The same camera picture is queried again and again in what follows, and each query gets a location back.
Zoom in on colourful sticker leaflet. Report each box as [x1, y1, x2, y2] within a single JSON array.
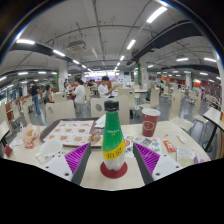
[[123, 134, 163, 158]]

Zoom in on green-labelled clear drink bottle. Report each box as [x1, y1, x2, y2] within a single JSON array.
[[100, 99, 127, 173]]

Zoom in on ceiling strip lights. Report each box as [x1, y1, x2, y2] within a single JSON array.
[[0, 5, 221, 89]]

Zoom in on flat round red coaster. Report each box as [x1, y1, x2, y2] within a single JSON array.
[[99, 161, 129, 180]]

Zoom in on white paper napkin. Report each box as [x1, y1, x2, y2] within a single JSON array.
[[94, 113, 108, 129]]

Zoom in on person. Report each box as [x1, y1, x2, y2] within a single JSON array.
[[43, 84, 55, 105], [29, 82, 42, 116], [71, 78, 88, 109], [97, 75, 118, 99]]

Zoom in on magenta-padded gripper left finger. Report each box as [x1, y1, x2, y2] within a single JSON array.
[[43, 142, 93, 186]]

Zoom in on ceiling air conditioner unit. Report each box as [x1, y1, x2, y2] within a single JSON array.
[[67, 39, 87, 53]]

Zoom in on white cafeteria table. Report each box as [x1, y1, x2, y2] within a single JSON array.
[[0, 119, 11, 148], [203, 107, 224, 153]]

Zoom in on small white sachet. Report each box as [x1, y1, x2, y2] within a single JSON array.
[[175, 133, 188, 145]]

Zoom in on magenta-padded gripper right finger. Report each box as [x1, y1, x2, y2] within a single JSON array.
[[132, 142, 184, 186]]

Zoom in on red paper cup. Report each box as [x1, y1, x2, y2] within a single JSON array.
[[141, 107, 162, 138]]

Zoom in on dark food tray with liner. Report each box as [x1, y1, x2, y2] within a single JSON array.
[[39, 117, 105, 148]]

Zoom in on clear plastic packet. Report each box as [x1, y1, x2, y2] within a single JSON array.
[[175, 147, 198, 168]]

